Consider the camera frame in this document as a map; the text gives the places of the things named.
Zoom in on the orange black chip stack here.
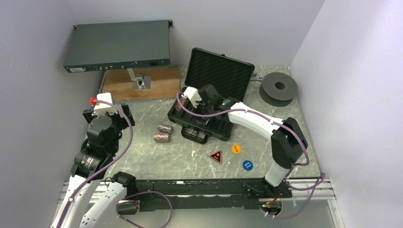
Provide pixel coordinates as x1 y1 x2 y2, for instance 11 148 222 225
174 103 184 112

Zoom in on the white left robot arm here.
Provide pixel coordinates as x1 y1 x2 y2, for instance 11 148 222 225
51 100 137 228

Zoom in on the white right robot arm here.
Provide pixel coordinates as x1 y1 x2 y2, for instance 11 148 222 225
183 85 308 197

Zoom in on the black poker set case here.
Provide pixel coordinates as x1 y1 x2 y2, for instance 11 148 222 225
167 47 255 144

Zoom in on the purple chip stack in case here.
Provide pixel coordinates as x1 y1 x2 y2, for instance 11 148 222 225
179 95 188 106

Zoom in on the orange blue chip stack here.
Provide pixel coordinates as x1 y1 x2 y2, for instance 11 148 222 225
154 133 170 143
157 123 173 134

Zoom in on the wooden board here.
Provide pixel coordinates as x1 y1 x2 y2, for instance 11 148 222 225
101 66 181 101

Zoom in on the orange round button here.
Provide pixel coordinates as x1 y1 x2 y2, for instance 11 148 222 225
231 144 242 154

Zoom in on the red triangular dealer button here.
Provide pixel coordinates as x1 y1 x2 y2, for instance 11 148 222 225
209 150 222 164

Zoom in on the grey filament spool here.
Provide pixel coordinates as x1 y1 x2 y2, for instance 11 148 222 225
259 72 298 107

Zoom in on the blue big blind button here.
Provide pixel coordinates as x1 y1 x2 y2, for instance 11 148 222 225
242 160 254 171

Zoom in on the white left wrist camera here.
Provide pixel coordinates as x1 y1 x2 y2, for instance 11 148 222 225
90 92 118 116

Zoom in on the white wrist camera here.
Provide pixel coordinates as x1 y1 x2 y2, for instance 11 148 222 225
90 92 118 116
182 87 201 108

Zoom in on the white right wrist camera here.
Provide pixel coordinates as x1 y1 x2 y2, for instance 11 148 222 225
182 87 201 108

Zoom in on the grey metal stand bracket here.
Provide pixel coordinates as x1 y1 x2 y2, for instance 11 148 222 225
127 68 151 90

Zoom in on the red handled clamp tool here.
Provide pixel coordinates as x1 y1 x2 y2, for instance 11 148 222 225
250 73 264 82

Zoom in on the grey network switch box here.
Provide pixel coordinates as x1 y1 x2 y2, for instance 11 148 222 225
63 19 173 73

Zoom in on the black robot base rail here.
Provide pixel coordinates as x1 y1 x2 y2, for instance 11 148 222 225
122 178 292 212

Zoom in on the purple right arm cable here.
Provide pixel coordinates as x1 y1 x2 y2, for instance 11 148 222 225
175 91 326 220

